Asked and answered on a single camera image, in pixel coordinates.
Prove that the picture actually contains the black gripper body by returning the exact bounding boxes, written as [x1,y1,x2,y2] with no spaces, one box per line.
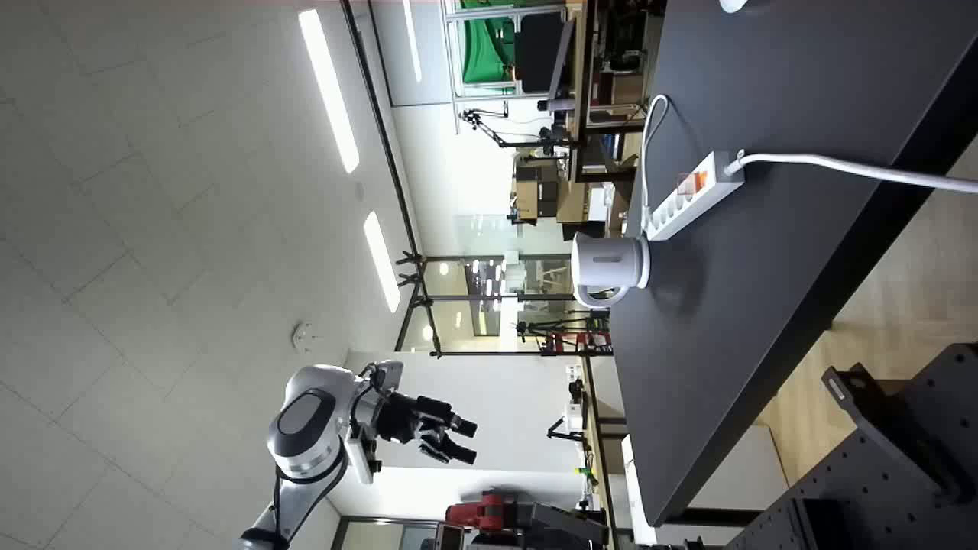
[375,394,452,443]

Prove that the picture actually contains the white extension cord power strip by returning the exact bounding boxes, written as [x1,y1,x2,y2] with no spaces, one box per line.
[641,150,743,240]

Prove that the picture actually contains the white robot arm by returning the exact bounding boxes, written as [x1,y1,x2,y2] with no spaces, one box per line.
[238,360,476,550]

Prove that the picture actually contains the red black machine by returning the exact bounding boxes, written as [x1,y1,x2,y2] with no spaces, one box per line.
[444,493,607,550]

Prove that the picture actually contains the black tripod stand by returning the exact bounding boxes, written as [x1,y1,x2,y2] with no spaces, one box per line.
[394,252,610,357]

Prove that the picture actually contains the white electric kettle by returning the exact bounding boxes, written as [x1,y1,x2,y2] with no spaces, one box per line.
[570,236,652,310]

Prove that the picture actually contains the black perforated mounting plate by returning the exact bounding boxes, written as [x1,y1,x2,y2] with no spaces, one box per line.
[726,342,978,550]

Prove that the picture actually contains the thin white cable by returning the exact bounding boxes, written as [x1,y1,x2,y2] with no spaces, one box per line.
[635,90,674,239]

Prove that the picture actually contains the green screen frame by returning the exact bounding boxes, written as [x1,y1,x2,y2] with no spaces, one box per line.
[444,0,574,101]

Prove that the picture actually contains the thick white power cable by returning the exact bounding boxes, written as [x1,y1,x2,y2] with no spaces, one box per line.
[722,150,978,198]

